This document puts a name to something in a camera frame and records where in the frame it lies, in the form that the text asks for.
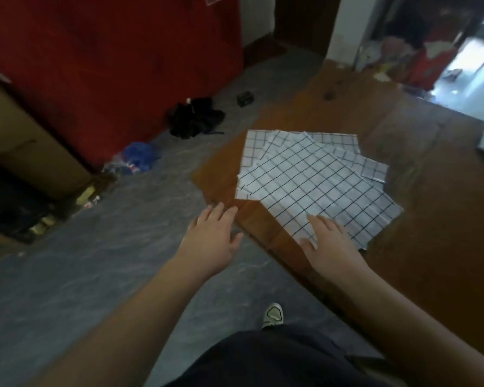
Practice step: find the person's left hand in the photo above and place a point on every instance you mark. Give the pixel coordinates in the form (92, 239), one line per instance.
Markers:
(207, 241)

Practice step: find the person's right hand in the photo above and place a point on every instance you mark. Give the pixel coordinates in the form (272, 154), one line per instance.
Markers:
(332, 249)

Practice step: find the person's right thumb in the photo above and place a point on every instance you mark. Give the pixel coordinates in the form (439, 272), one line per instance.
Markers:
(306, 246)

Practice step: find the person's left thumb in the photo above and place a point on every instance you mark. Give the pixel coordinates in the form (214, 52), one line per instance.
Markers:
(235, 240)

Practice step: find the person's left forearm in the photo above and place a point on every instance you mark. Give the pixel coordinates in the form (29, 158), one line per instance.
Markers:
(137, 326)

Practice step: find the person's right forearm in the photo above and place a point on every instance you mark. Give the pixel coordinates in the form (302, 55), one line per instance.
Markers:
(419, 326)

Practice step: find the white checkered cloth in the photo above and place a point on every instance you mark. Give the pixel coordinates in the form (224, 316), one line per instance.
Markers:
(314, 185)
(369, 161)
(374, 177)
(253, 145)

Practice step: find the white sneaker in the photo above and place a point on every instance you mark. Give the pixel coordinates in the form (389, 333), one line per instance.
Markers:
(273, 315)

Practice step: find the dark trousers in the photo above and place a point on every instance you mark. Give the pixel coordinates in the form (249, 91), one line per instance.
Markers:
(274, 358)

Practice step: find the blue plastic bag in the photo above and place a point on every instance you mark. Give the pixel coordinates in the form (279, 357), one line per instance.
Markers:
(139, 156)

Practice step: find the black bag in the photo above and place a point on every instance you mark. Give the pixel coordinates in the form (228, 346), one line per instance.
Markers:
(195, 116)

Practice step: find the small black box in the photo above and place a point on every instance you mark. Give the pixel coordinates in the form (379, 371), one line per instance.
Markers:
(245, 99)

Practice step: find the yellow packet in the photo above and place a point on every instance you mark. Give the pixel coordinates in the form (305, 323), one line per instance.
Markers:
(85, 195)

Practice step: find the red bag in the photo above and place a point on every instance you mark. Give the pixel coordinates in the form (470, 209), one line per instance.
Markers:
(429, 66)

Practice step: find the red curtain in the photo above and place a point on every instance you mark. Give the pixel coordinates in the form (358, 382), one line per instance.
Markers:
(105, 64)

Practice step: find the dark wooden door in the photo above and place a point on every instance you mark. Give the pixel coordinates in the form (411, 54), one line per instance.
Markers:
(304, 22)

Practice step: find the brown cardboard box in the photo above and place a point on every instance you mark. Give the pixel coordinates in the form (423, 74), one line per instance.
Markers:
(20, 136)

